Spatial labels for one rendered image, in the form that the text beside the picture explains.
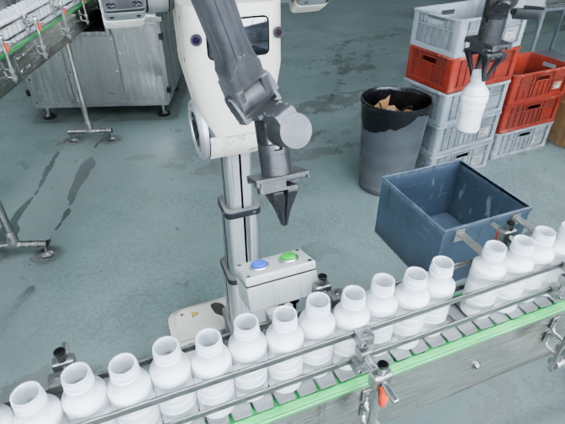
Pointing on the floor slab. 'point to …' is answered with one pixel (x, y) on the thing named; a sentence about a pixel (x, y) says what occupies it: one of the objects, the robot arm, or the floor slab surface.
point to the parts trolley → (553, 34)
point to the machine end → (111, 67)
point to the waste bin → (390, 133)
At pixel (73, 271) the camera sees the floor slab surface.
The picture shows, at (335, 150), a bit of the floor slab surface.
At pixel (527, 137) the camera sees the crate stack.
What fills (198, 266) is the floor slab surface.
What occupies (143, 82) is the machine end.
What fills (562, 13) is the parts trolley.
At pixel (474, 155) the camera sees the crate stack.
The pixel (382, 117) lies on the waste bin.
